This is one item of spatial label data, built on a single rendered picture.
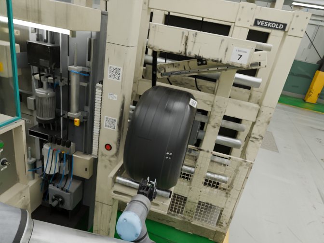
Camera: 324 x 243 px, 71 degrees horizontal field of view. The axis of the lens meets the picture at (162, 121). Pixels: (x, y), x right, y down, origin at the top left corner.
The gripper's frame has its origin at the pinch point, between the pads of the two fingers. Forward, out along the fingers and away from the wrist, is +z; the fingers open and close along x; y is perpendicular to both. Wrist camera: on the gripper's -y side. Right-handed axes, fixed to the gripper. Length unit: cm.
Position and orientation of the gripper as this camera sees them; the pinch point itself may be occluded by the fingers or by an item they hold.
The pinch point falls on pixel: (151, 184)
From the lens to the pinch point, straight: 120.3
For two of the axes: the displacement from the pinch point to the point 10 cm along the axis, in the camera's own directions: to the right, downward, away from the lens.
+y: 2.0, -9.4, -2.7
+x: -9.6, -2.4, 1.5
